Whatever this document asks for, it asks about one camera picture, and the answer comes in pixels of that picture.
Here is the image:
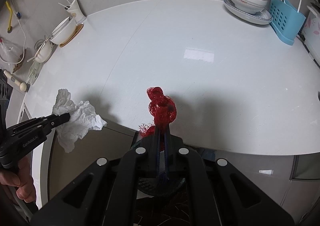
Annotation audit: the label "white paper tissue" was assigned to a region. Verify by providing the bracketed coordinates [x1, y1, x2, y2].
[52, 89, 107, 153]

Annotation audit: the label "red mesh net bag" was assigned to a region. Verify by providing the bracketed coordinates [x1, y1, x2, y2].
[139, 86, 177, 137]

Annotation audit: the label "person's left hand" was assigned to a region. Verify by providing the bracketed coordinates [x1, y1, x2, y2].
[1, 156, 36, 203]

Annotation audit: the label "white pestle roller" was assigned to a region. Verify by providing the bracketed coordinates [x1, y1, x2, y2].
[3, 70, 28, 92]

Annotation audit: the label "stacked white bowls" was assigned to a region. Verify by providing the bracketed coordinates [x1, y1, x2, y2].
[50, 17, 76, 45]

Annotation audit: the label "yellow hanging hook tool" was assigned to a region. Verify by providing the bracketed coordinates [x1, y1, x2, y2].
[5, 1, 13, 33]

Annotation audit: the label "round wooden coaster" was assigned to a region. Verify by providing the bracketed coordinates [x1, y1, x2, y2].
[59, 23, 84, 48]

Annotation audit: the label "white paper cup holder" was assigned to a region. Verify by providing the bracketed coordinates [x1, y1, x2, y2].
[59, 0, 86, 24]

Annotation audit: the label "white oval plate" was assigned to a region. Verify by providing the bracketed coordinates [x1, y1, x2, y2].
[223, 0, 273, 25]

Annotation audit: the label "light blue utensil basket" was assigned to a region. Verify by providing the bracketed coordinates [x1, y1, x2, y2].
[268, 0, 306, 45]

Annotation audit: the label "white floral appliance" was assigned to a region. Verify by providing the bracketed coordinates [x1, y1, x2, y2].
[302, 3, 320, 65]

